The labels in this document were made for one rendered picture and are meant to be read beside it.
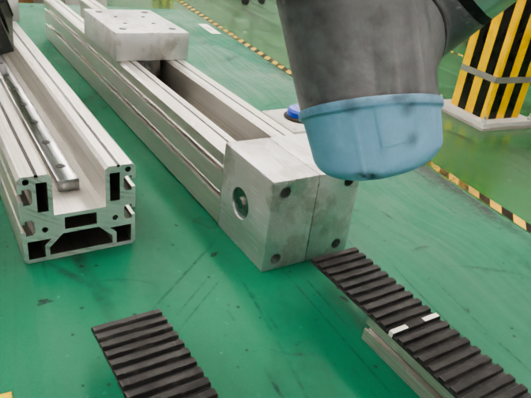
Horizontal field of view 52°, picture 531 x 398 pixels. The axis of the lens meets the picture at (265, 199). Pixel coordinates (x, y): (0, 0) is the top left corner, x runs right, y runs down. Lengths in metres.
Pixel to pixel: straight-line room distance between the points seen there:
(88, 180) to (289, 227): 0.20
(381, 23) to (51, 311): 0.33
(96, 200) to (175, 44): 0.37
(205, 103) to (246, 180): 0.25
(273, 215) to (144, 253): 0.13
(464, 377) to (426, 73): 0.22
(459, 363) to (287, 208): 0.19
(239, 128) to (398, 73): 0.40
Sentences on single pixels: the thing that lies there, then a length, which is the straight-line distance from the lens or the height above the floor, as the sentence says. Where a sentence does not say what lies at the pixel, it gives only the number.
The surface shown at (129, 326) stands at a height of 0.81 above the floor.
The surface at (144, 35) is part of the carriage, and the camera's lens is 0.82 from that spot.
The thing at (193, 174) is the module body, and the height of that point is 0.81.
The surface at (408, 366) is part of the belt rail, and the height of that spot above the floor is 0.79.
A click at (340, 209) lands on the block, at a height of 0.83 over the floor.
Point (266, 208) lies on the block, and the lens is 0.48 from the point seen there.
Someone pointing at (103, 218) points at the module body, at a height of 0.81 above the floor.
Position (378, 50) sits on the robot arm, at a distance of 0.27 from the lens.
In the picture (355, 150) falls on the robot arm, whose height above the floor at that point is 0.98.
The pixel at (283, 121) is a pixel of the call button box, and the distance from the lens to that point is 0.71.
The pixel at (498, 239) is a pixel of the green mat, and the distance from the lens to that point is 0.68.
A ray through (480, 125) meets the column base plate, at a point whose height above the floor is 0.03.
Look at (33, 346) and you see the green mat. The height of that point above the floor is 0.78.
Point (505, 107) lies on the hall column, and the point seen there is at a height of 0.12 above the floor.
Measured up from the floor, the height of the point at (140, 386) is 0.81.
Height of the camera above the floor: 1.08
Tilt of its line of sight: 28 degrees down
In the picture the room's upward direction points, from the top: 8 degrees clockwise
